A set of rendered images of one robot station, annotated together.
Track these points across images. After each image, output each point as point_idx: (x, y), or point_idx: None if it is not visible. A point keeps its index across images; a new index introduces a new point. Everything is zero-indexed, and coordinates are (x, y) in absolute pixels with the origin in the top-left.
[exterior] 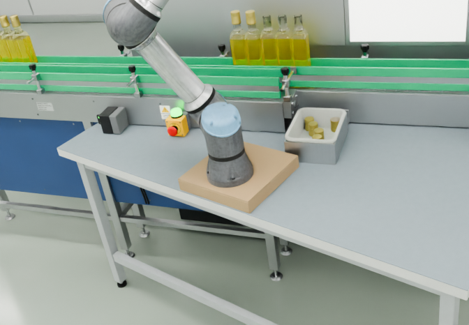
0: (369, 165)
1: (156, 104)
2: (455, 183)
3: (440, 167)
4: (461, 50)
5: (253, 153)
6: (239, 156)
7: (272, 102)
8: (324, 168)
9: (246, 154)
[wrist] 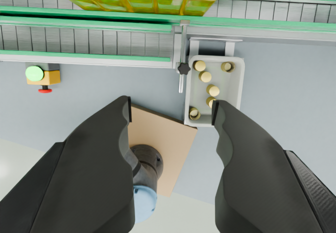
0: (257, 118)
1: None
2: (323, 136)
3: (315, 116)
4: None
5: (153, 128)
6: None
7: (159, 66)
8: None
9: (155, 161)
